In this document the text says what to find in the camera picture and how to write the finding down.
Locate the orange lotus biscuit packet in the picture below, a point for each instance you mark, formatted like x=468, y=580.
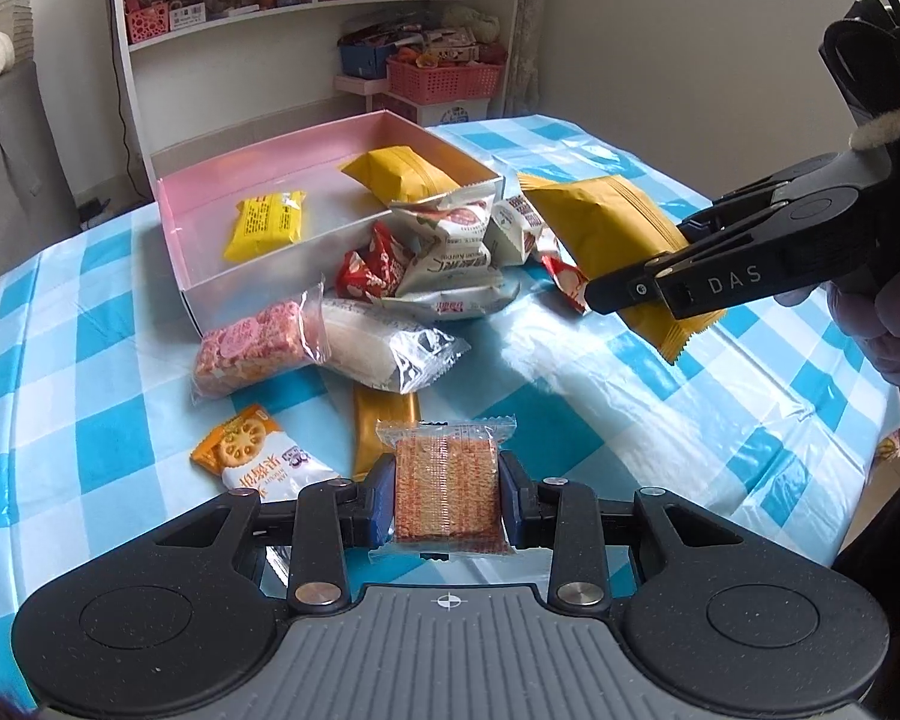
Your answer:
x=247, y=450

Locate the red white snack packet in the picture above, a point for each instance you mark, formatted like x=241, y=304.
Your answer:
x=566, y=281

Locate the stack of books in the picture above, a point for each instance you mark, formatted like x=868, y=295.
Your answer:
x=21, y=0

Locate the white plush toy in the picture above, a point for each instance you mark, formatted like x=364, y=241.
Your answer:
x=0, y=52

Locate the white printed storage box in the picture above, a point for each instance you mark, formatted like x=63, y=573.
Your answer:
x=457, y=111

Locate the small white snack packet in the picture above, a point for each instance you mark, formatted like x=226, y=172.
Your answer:
x=514, y=229

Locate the lace curtain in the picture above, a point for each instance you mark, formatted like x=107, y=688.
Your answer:
x=526, y=22

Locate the pink box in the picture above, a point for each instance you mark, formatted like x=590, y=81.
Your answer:
x=217, y=165

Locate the blue box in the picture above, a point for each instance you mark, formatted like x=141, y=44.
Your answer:
x=364, y=60

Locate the printed card box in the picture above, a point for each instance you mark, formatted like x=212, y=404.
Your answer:
x=450, y=46

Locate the small pink basket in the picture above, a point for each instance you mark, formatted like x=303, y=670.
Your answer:
x=148, y=22

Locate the blue checked tablecloth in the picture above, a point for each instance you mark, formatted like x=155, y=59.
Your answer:
x=82, y=405

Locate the large pink basket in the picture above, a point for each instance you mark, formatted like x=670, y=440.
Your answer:
x=442, y=82

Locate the large mustard yellow packet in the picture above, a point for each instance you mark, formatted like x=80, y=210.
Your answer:
x=600, y=225

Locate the person's dark clothing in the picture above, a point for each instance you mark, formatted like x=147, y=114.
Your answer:
x=892, y=532

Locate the black power adapter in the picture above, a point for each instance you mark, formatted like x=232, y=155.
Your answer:
x=95, y=210

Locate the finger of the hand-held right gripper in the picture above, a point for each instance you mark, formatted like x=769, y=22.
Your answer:
x=742, y=210
x=720, y=281

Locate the white shelf unit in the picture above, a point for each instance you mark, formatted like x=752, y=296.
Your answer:
x=217, y=28

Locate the clear-wrapped white pastry packet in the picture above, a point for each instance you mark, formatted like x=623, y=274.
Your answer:
x=367, y=349

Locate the orange cracker packet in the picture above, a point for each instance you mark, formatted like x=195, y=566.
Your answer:
x=446, y=487

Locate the cream fluffy bundle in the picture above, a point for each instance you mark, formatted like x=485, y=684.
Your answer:
x=469, y=21

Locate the grey upholstered bed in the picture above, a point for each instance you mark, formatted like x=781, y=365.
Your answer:
x=22, y=165

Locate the person's right hand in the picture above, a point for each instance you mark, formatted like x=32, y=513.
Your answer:
x=892, y=337

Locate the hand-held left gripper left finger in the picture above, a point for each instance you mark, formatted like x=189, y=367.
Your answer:
x=381, y=502

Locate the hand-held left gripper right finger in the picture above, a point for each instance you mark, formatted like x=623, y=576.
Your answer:
x=511, y=499

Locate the large white snack packet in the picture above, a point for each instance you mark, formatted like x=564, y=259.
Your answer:
x=450, y=255

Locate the white label box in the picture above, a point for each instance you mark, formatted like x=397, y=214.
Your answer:
x=189, y=15

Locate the pink crispy bar packet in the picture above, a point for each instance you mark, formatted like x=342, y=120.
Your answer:
x=251, y=349

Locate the bright yellow snack packet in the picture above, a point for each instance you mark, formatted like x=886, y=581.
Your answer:
x=266, y=229

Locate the slim gold packet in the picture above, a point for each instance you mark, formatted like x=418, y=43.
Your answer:
x=379, y=427

